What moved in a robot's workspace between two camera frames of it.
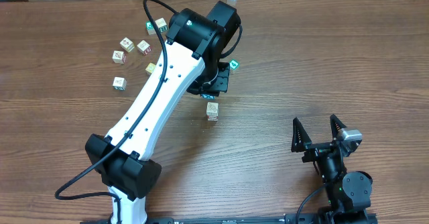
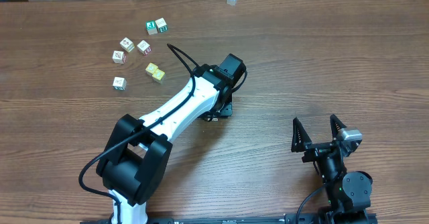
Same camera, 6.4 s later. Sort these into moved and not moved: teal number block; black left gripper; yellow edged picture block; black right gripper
Moved: black left gripper
Not moved: teal number block; yellow edged picture block; black right gripper
